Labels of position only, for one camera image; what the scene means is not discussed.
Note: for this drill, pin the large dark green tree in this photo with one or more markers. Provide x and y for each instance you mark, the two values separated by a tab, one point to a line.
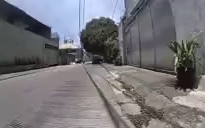
100	36

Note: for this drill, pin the grey walled building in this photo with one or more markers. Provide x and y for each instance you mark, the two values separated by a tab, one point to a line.
16	46

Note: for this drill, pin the vehicle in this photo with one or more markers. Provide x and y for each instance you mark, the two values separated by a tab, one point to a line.
97	60

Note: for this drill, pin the narrow concrete pavement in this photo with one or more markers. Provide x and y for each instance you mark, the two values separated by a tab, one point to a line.
10	76

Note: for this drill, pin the tall grey concrete wall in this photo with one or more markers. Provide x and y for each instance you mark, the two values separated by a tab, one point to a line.
150	36

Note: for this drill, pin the cracked concrete pavement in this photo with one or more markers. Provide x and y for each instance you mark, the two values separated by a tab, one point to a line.
150	83

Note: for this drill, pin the concrete kerb strip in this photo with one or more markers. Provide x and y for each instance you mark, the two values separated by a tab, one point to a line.
103	86

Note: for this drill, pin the potted plant in dark pot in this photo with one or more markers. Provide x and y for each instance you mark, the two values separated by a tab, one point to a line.
186	76

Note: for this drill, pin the pale building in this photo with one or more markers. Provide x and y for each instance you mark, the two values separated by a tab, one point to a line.
68	50

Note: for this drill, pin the grey concrete road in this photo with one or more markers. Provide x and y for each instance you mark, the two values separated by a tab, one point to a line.
56	100

